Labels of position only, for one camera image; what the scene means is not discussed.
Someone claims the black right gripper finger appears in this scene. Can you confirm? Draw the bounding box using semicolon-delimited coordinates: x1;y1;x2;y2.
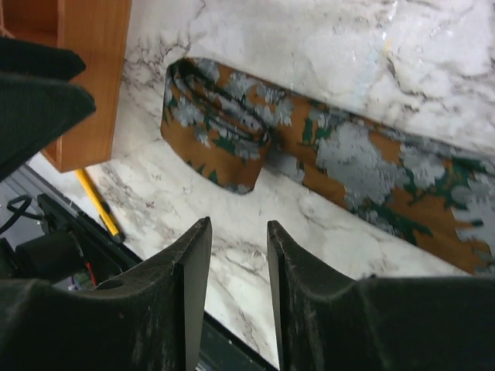
1;77;96;179
1;36;86;81

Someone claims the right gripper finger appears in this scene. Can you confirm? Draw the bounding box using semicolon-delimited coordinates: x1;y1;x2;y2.
267;221;494;370
1;217;212;370

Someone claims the brown grey floral tie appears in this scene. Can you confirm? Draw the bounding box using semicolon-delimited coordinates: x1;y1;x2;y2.
160;58;494;274

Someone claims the wooden compartment tray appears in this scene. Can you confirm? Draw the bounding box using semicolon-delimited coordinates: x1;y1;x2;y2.
1;0;131;172

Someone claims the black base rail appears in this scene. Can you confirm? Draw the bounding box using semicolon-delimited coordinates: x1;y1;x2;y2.
1;166;271;370

